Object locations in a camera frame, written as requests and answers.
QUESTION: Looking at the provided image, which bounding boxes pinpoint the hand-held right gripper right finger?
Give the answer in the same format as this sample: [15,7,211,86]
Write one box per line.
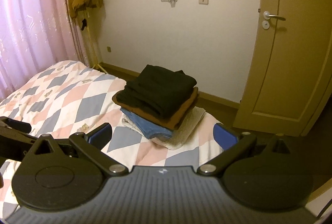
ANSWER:
[198,123,292,177]

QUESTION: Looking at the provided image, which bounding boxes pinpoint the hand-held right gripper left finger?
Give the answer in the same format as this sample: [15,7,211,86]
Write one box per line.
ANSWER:
[34,123,129,177]

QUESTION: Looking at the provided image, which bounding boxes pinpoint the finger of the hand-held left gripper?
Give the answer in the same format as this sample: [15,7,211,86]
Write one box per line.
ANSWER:
[0,116,32,134]

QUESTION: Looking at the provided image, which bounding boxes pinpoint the black garment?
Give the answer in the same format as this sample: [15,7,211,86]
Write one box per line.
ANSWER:
[115,65,198,118]

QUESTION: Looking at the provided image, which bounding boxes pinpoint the beige folded towel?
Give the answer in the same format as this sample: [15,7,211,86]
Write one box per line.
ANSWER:
[124,106,207,151]

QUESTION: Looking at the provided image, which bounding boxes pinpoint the blue jeans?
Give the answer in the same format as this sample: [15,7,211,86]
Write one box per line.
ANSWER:
[120,107,173,140]

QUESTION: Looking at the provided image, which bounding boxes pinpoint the diamond-patterned quilt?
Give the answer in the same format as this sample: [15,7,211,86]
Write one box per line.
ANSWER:
[0,59,227,214]

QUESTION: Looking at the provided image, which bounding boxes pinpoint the brown folded garment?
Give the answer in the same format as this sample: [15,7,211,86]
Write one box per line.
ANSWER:
[120,86,199,130]

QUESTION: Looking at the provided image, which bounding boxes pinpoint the beige door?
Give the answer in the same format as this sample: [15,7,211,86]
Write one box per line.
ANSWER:
[232,0,332,137]

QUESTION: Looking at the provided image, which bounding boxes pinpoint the cream coat stand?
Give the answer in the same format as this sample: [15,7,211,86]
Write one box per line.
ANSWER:
[77,10,108,74]

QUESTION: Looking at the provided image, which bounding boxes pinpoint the pink curtain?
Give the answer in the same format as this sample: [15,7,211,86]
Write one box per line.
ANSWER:
[0,0,90,100]

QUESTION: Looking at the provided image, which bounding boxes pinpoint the silver door handle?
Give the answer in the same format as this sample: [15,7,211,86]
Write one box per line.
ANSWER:
[263,11,286,21]

